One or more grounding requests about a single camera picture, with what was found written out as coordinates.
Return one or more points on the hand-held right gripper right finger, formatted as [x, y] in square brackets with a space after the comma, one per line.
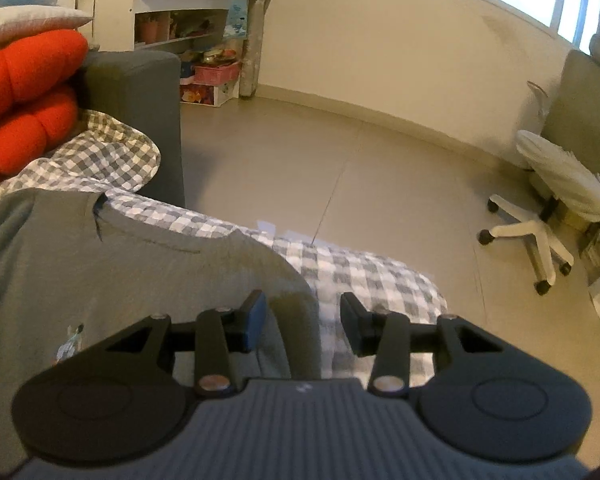
[348, 317]

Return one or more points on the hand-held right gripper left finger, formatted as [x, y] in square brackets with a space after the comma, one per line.
[255, 320]

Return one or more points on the grey t-shirt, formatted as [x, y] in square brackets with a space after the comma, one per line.
[130, 285]

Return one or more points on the grey checkered blanket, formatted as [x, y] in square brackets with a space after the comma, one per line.
[370, 270]

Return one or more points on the colourful toy box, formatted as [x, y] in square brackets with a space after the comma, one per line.
[205, 95]

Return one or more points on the pink storage basket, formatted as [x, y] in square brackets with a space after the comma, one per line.
[215, 74]

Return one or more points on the grey office chair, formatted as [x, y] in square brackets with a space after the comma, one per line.
[570, 180]

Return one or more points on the patterned curtain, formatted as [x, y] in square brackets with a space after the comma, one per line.
[252, 35]

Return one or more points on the red cushion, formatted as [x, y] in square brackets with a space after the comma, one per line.
[25, 70]

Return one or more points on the light grey pillow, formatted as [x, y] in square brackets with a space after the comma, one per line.
[20, 22]

